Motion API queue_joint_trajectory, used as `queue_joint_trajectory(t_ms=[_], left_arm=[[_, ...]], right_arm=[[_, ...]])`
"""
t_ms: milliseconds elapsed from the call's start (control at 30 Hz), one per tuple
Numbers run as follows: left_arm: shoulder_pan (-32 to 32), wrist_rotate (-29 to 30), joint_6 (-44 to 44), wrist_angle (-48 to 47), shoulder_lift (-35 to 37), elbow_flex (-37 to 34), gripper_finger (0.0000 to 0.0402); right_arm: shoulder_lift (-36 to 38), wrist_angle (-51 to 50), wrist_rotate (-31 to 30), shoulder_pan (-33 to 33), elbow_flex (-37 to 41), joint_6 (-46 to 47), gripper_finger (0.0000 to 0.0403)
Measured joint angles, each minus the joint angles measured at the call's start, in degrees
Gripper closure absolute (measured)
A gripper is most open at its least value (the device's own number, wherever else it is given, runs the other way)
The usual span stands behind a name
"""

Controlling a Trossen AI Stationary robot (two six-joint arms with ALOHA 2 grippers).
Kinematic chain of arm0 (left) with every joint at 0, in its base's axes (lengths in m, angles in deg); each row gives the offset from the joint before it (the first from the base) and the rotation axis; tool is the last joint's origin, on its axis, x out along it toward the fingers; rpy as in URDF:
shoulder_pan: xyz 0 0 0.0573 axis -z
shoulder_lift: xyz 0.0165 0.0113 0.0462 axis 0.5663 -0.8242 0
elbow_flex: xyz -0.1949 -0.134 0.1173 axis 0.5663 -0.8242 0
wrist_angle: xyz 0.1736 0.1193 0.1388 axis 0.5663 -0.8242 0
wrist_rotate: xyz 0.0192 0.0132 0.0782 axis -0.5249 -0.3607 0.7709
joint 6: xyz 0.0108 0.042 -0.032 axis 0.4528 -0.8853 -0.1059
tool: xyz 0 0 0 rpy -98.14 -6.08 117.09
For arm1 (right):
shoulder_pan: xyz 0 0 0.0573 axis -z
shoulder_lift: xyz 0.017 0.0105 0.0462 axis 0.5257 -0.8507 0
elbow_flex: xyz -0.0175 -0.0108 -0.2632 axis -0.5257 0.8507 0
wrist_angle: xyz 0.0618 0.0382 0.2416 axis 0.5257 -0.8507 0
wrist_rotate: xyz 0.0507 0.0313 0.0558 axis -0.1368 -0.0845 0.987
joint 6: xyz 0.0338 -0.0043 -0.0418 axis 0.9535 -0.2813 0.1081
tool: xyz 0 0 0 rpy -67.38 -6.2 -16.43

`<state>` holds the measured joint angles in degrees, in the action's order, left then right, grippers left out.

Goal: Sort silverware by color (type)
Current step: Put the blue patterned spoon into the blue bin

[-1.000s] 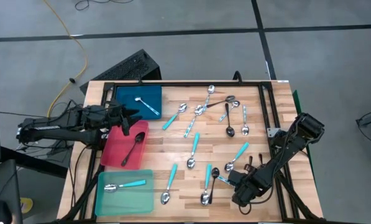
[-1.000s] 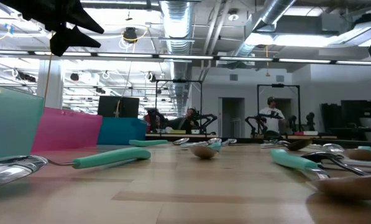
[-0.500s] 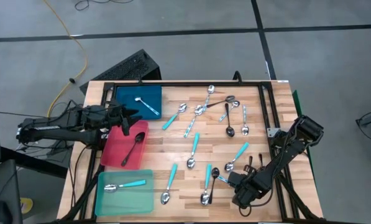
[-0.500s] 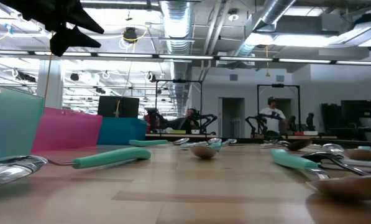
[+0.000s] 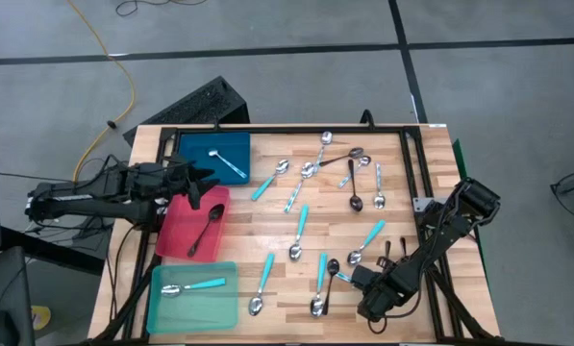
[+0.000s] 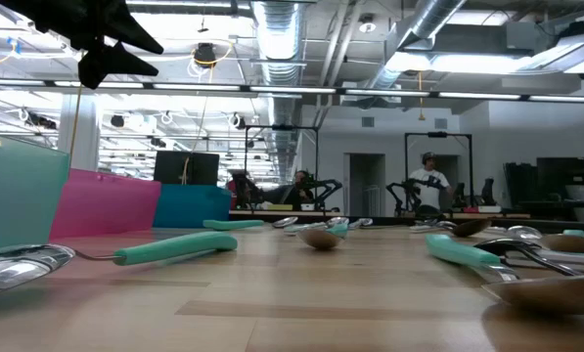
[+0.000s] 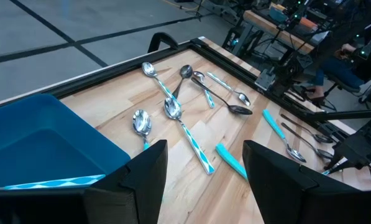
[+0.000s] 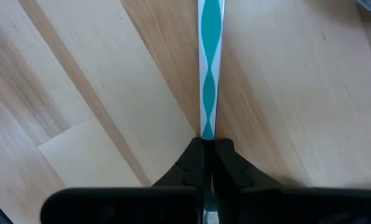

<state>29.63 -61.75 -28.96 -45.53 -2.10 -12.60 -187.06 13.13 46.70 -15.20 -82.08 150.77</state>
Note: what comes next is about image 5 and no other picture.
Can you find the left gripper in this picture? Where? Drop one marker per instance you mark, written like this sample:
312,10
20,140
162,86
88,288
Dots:
178,180

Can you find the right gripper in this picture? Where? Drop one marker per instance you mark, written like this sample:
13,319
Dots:
385,298

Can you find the black metal spoon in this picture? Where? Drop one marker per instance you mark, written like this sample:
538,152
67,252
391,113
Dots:
332,265
356,203
216,211
404,244
387,247
356,153

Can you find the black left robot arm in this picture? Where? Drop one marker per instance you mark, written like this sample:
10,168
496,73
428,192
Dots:
84,204

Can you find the blue plastic bin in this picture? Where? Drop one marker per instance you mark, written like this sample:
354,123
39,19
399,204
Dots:
233,149

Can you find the pink plastic bin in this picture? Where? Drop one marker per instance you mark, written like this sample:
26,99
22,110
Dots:
181,235

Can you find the silver mounting plate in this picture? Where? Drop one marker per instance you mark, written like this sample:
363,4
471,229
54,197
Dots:
420,204

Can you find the teal translucent plastic bin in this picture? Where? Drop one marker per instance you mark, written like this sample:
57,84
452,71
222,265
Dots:
195,312

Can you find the black floor beam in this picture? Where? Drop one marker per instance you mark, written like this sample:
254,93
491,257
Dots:
51,250

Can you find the yellow floor marker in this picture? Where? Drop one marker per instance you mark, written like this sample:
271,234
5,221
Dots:
43,317

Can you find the black desk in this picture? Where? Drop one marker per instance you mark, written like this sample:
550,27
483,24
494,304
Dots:
12,279

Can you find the black computer mouse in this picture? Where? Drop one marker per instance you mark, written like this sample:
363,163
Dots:
0,329

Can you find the black frame clip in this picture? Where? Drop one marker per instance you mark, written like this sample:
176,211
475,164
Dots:
367,114

